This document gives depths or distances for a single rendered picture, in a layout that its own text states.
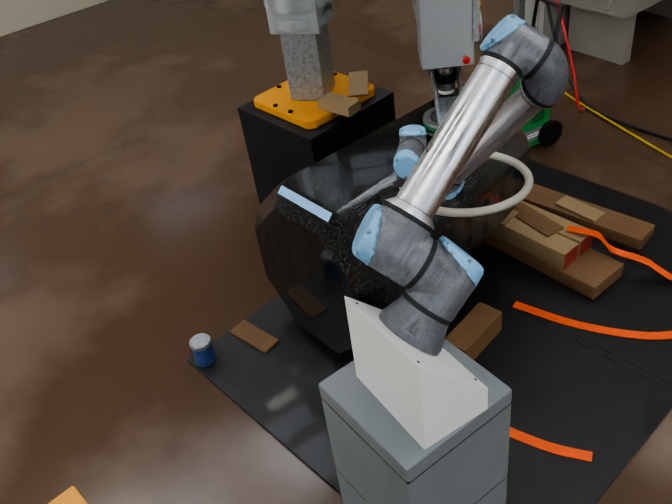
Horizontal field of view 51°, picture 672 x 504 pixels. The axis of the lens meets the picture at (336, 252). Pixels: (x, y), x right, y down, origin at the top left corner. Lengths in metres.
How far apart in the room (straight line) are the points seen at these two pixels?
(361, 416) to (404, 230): 0.56
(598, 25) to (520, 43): 3.93
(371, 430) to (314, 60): 2.15
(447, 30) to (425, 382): 1.66
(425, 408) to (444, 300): 0.28
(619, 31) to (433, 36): 2.89
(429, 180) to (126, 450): 1.98
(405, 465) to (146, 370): 1.90
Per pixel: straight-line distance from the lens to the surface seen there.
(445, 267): 1.81
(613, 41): 5.77
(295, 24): 3.52
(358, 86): 3.77
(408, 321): 1.83
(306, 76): 3.68
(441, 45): 3.01
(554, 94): 1.97
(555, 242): 3.61
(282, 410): 3.16
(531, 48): 1.90
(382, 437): 1.97
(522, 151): 3.38
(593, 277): 3.59
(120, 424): 3.38
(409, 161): 2.26
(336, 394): 2.08
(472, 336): 3.19
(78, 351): 3.80
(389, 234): 1.77
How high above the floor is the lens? 2.44
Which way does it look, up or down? 39 degrees down
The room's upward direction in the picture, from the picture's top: 9 degrees counter-clockwise
